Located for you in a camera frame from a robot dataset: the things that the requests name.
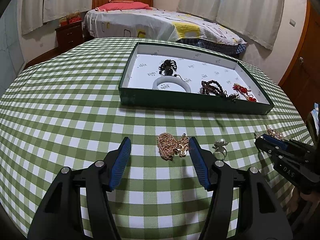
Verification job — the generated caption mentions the crystal cluster brooch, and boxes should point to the crystal cluster brooch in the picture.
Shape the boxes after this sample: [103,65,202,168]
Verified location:
[266,127,284,140]

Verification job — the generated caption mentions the silver pearl ring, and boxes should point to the silver pearl ring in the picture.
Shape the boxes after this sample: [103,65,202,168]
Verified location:
[213,138,229,160]

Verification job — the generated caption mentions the red tassel gold charm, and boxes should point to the red tassel gold charm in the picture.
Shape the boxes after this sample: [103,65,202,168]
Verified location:
[233,83,251,98]

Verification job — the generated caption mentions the dark red bead bracelet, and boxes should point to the dark red bead bracelet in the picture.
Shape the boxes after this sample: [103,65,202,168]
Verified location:
[199,80,240,103]

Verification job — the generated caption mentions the gold chain necklace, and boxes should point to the gold chain necklace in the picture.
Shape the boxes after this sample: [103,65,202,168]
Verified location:
[156,133,190,161]

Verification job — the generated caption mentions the white jade bangle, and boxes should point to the white jade bangle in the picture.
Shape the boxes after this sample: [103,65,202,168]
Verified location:
[152,76,191,93]

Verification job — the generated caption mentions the black bead cord necklace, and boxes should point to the black bead cord necklace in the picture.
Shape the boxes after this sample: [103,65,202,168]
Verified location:
[158,59,183,79]

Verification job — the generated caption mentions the silver leaf brooch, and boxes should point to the silver leaf brooch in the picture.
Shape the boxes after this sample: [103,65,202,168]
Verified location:
[254,131,261,139]

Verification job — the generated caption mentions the small red knot charm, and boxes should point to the small red knot charm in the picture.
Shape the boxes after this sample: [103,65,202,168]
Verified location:
[247,95,257,102]

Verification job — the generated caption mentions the person's hand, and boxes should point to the person's hand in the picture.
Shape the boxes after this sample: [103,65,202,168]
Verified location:
[300,192,320,205]

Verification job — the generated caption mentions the colourful folded cloth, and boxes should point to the colourful folded cloth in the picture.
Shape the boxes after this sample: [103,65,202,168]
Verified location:
[311,109,319,136]

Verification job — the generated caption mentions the brown wooden door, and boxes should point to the brown wooden door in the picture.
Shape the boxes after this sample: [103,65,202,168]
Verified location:
[279,0,320,120]

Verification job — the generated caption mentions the green white checkered tablecloth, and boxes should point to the green white checkered tablecloth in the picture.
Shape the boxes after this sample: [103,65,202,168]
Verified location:
[1,38,311,239]

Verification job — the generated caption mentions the right window curtains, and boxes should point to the right window curtains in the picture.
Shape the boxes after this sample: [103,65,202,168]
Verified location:
[177,0,284,50]

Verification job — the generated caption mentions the window curtains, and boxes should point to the window curtains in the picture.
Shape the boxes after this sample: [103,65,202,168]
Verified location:
[177,0,284,50]
[21,0,92,35]

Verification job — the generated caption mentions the green shallow box tray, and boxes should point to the green shallow box tray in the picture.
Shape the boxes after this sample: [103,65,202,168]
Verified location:
[118,42,274,115]

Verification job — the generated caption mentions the glass wardrobe door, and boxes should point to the glass wardrobe door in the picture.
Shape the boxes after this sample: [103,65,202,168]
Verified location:
[0,0,24,96]

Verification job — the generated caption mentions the bed with patterned sheet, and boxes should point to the bed with patterned sheet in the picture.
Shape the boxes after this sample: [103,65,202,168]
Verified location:
[84,8,247,55]

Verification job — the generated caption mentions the dark wooden nightstand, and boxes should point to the dark wooden nightstand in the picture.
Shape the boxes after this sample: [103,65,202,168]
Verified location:
[55,21,84,52]

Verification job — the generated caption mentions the red boxes on nightstand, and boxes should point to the red boxes on nightstand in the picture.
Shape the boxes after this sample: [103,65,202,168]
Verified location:
[59,12,81,27]

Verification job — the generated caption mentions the pink pillow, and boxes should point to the pink pillow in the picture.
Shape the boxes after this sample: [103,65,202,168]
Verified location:
[95,2,152,11]

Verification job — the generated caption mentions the left window curtains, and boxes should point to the left window curtains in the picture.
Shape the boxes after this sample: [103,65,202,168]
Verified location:
[21,0,92,35]

